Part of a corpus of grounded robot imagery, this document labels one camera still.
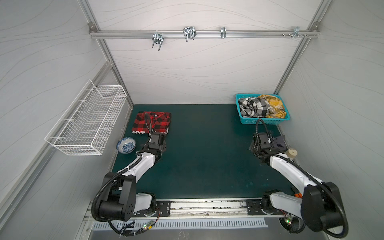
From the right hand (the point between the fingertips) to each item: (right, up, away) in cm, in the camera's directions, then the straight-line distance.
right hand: (263, 142), depth 87 cm
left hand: (-65, 0, +4) cm, 65 cm away
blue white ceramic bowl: (-86, -3, +9) cm, 86 cm away
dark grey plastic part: (+13, -1, +7) cm, 15 cm away
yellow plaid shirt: (+17, +21, +17) cm, 32 cm away
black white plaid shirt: (+3, +23, +21) cm, 31 cm away
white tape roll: (+13, -5, -5) cm, 15 cm away
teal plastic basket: (+10, +13, +16) cm, 23 cm away
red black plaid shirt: (-66, +11, +17) cm, 69 cm away
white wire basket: (-92, +11, -18) cm, 95 cm away
